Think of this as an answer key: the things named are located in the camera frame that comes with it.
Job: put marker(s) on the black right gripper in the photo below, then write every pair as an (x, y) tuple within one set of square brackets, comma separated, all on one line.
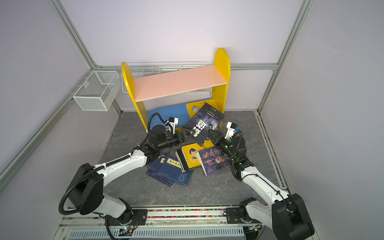
[(219, 140)]

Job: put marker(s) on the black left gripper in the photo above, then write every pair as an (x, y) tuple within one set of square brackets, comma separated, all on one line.
[(184, 138)]

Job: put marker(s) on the black wolf cover book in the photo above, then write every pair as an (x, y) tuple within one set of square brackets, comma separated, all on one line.
[(207, 118)]

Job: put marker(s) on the yellow cartoon cover book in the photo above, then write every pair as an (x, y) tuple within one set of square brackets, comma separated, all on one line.
[(194, 107)]

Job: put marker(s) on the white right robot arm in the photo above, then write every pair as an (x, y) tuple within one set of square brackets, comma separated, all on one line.
[(286, 214)]

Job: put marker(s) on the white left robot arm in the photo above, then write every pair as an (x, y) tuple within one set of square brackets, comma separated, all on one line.
[(85, 194)]

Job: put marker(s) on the purple portrait cover book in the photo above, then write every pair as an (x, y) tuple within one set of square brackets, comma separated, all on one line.
[(212, 160)]

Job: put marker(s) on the top dark blue booklet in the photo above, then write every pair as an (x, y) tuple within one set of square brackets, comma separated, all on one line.
[(171, 169)]

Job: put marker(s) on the dark blue booklet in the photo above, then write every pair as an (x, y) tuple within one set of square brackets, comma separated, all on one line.
[(171, 169), (153, 169)]

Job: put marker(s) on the lower dark blue booklet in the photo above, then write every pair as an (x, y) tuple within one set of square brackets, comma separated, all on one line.
[(153, 169)]

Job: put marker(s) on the green circuit board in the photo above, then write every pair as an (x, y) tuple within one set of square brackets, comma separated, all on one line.
[(125, 232)]

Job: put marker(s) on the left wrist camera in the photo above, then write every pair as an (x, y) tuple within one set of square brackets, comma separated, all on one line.
[(171, 124)]

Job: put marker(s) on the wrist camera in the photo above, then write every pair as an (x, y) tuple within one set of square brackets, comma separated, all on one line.
[(232, 128), (171, 124)]

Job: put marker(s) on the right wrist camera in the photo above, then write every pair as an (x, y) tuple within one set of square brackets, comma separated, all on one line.
[(232, 128)]

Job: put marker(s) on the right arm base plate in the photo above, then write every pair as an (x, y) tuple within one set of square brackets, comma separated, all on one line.
[(235, 215)]

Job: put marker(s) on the white mesh wire basket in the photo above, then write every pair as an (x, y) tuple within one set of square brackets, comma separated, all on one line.
[(98, 91)]

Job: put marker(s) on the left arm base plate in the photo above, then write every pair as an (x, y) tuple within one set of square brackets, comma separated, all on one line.
[(137, 217)]

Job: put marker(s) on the white slotted cable duct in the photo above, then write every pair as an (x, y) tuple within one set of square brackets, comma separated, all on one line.
[(160, 233)]

